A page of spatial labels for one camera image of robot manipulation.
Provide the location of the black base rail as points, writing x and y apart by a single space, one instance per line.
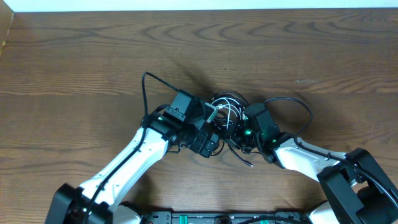
233 217

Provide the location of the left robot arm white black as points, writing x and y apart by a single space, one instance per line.
186 122

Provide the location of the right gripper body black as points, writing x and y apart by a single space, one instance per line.
242 138

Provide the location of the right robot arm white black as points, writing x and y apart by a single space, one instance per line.
357 189

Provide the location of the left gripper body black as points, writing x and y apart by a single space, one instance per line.
201 140

